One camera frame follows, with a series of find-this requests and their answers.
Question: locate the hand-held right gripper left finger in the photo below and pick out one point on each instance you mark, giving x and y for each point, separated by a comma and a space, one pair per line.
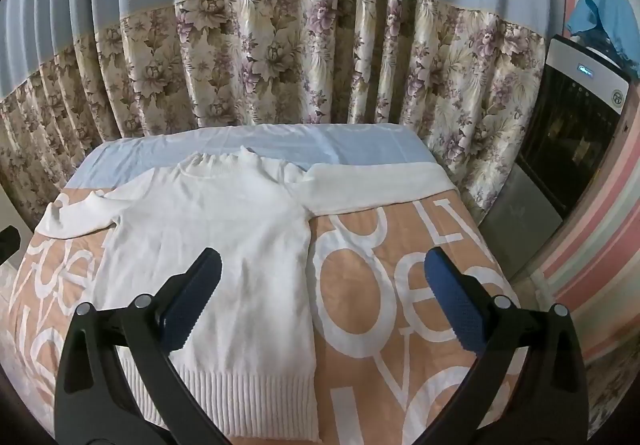
192, 300

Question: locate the grey air cooler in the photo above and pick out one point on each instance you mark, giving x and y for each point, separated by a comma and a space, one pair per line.
565, 125

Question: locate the blue cloth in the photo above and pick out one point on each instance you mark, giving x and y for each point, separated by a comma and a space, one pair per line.
605, 10

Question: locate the light blue bed sheet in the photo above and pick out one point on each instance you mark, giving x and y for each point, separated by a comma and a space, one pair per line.
350, 145

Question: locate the white knit sweater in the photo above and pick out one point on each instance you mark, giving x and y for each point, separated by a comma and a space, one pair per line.
225, 225

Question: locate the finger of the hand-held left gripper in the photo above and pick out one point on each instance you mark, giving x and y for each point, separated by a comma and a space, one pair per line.
9, 245

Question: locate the blue and floral curtain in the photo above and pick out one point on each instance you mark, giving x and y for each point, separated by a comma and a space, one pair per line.
250, 50

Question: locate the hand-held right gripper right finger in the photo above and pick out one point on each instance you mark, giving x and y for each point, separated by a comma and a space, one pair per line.
452, 300

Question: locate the orange printed blanket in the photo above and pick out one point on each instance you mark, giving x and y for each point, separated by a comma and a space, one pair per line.
390, 285

